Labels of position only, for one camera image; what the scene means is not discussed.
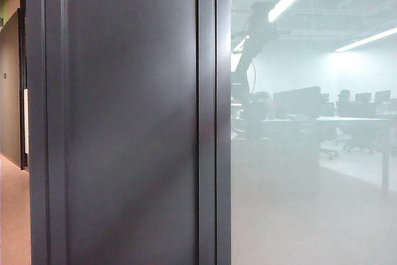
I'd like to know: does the white paper sheet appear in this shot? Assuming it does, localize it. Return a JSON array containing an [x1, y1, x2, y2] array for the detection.
[[23, 88, 30, 156]]

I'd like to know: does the frosted glass pane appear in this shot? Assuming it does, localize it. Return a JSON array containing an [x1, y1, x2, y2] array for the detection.
[[230, 0, 397, 265]]

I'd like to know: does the dark corridor door frame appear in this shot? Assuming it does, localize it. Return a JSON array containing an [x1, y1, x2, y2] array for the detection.
[[17, 0, 30, 172]]

